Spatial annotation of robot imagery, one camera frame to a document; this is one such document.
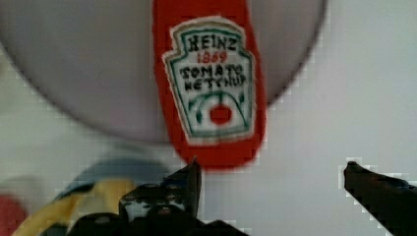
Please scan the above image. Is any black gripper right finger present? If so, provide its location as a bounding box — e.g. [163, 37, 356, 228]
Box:
[343, 161, 417, 236]

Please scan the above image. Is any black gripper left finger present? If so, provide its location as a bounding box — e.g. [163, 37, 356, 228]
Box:
[66, 160, 249, 236]

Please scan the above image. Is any red plush ketchup bottle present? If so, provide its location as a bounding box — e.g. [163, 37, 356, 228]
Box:
[152, 0, 267, 169]

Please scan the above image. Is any lilac round plate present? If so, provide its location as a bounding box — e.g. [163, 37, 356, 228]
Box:
[0, 0, 329, 143]

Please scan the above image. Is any yellow peeled banana toy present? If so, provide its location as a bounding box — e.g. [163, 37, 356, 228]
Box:
[12, 179, 136, 236]

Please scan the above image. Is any red strawberry toy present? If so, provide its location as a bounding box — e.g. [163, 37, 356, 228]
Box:
[0, 195, 27, 236]

